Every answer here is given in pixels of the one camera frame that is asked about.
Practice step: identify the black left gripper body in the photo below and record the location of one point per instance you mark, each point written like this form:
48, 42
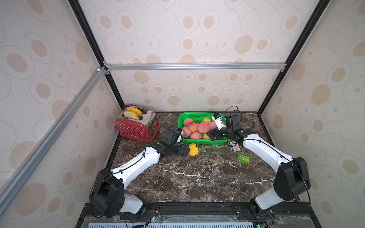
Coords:
174, 148

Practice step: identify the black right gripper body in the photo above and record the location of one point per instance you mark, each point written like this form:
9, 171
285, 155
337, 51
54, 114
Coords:
216, 134

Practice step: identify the yellow red peach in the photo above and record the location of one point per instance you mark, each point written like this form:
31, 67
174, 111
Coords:
207, 120

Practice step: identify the orange wrinkled peach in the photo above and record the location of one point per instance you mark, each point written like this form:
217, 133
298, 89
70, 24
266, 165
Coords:
192, 127

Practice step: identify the pink peach with leaf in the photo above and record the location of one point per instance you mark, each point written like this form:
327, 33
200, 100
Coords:
187, 121

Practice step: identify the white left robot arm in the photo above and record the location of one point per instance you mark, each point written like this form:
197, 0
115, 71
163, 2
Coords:
108, 191

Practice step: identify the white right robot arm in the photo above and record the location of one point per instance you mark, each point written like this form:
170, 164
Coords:
292, 175

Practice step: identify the green plastic basket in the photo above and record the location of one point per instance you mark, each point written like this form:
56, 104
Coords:
197, 117

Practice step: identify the white biscuit packet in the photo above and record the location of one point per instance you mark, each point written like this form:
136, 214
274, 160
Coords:
236, 148

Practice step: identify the green snack packet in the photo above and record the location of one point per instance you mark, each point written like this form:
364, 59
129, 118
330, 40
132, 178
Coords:
244, 158

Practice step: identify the front toast slice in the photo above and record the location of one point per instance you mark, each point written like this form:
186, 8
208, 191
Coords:
131, 115

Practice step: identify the toast slice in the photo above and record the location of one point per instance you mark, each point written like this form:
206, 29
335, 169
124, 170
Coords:
131, 115
134, 109

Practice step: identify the rear toast slice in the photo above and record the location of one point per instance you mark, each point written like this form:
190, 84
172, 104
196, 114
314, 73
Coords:
134, 109

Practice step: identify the horizontal aluminium rail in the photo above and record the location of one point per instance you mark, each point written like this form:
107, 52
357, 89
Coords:
193, 66

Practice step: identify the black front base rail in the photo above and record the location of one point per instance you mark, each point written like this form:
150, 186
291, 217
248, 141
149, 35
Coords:
204, 215

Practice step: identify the black right frame post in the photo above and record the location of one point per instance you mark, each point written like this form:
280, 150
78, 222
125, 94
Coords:
305, 34

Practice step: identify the black frame post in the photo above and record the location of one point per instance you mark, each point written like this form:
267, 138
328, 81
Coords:
80, 16
305, 34

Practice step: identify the diagonal aluminium rail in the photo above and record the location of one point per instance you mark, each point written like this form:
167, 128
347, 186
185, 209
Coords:
27, 168

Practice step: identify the black left frame post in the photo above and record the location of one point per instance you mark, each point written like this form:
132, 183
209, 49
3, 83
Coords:
80, 16

